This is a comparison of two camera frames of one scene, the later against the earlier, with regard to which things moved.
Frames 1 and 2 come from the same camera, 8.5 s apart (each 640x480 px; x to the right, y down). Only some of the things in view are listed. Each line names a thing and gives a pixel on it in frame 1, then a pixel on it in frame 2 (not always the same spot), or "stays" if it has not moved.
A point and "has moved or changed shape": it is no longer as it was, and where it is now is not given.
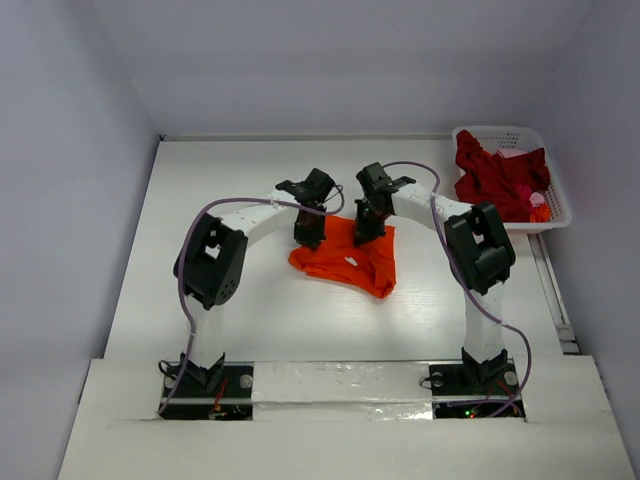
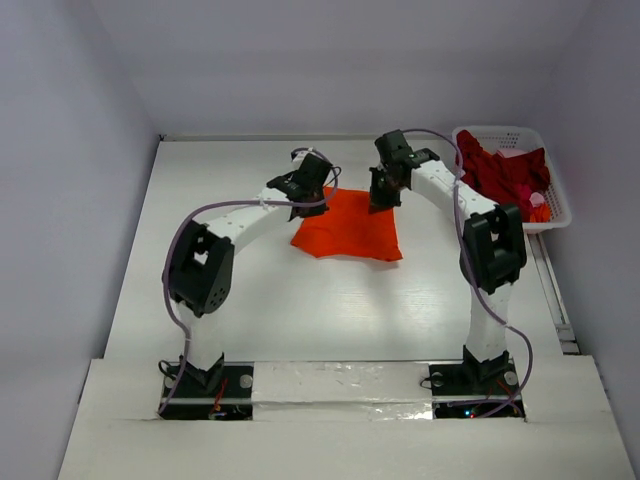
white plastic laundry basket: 524,139 stays
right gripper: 368,233 -> 384,187
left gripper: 311,240 -> 318,210
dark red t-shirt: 504,182 stays
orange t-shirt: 370,264 has moved or changed shape
